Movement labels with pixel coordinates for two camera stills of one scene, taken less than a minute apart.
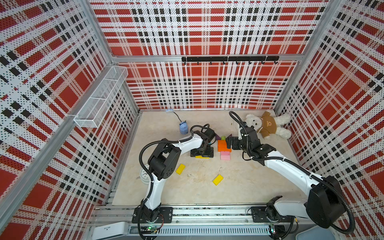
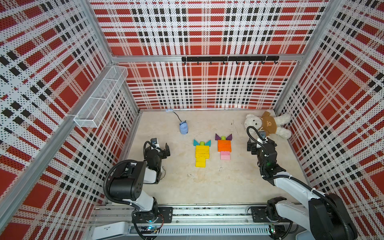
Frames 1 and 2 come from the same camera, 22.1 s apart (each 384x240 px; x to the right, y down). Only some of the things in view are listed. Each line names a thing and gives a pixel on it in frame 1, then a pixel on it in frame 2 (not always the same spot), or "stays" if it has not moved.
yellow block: x=217 y=180 → x=200 y=163
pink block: x=225 y=156 stays
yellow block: x=200 y=156 stays
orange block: x=223 y=148 stays
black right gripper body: x=238 y=144 → x=254 y=151
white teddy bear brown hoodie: x=267 y=125 stays
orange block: x=222 y=145 stays
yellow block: x=180 y=169 → x=200 y=160
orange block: x=221 y=142 stays
